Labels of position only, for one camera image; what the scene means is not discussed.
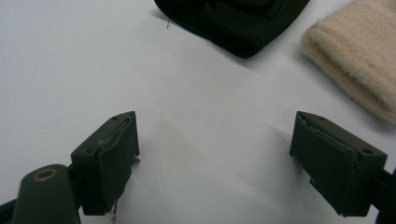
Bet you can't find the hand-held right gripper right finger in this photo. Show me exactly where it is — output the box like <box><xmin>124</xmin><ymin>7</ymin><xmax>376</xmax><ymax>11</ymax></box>
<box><xmin>290</xmin><ymin>110</ymin><xmax>389</xmax><ymax>218</ymax></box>

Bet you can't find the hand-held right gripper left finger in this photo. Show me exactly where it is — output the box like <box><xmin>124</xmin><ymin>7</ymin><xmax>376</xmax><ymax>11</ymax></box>
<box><xmin>70</xmin><ymin>110</ymin><xmax>141</xmax><ymax>217</ymax></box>

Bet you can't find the beige fleece glove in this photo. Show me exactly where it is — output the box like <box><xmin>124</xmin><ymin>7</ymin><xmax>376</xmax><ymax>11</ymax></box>
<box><xmin>301</xmin><ymin>0</ymin><xmax>396</xmax><ymax>125</ymax></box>

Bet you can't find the black glove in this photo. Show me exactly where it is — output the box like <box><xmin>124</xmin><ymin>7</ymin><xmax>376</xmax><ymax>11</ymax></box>
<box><xmin>153</xmin><ymin>0</ymin><xmax>311</xmax><ymax>59</ymax></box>

